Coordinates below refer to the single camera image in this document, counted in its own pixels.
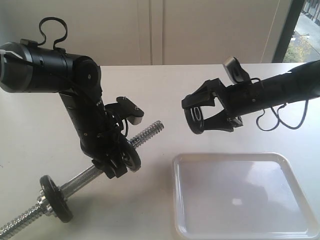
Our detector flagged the white plastic tray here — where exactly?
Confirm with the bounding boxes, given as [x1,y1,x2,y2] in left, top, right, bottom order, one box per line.
[172,152,320,240]

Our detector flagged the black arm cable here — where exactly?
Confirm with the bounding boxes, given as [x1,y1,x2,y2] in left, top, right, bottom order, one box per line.
[255,98,309,131]
[39,16,69,51]

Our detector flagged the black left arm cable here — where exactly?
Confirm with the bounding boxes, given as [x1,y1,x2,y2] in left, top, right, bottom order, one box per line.
[39,16,69,51]

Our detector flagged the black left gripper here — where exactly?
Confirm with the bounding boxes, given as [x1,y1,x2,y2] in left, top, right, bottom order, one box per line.
[79,117,128,179]

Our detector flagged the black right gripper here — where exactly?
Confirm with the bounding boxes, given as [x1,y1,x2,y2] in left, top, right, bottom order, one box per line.
[181,78,265,134]

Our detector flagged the chrome dumbbell bar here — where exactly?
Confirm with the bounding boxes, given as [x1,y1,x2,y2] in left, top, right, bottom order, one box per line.
[0,120,164,240]

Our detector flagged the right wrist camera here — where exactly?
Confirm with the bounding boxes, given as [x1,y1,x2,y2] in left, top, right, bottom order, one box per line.
[222,56,251,84]

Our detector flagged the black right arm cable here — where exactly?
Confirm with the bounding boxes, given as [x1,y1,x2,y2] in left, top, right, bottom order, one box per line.
[255,98,309,131]

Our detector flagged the black far-end weight plate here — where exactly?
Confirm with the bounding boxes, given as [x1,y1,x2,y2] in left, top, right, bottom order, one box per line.
[39,175,73,223]

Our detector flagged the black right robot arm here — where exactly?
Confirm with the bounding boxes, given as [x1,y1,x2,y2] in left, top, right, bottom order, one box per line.
[181,57,320,135]

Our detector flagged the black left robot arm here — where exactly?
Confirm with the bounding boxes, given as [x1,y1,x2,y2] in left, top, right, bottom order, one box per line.
[0,42,128,179]

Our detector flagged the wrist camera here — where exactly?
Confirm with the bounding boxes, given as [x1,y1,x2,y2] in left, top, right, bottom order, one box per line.
[104,96,145,125]
[222,56,251,84]

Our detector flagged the chrome spin-lock nut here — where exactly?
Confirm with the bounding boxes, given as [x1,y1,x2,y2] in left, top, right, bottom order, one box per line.
[37,190,53,216]

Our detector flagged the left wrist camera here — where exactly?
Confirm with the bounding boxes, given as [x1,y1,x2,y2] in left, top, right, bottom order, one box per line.
[104,96,145,125]

